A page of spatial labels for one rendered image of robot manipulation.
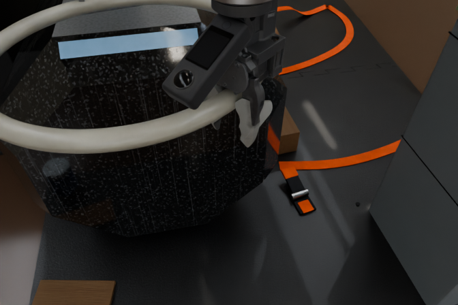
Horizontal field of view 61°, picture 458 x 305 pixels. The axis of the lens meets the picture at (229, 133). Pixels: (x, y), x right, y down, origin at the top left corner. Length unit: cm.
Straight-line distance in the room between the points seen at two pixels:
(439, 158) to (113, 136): 94
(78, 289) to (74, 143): 100
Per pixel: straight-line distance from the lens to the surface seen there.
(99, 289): 143
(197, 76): 43
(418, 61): 250
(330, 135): 184
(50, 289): 148
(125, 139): 47
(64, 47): 96
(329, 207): 158
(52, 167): 113
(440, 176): 122
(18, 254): 163
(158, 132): 47
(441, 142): 119
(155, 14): 99
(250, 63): 47
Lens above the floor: 129
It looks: 46 degrees down
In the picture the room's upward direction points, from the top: straight up
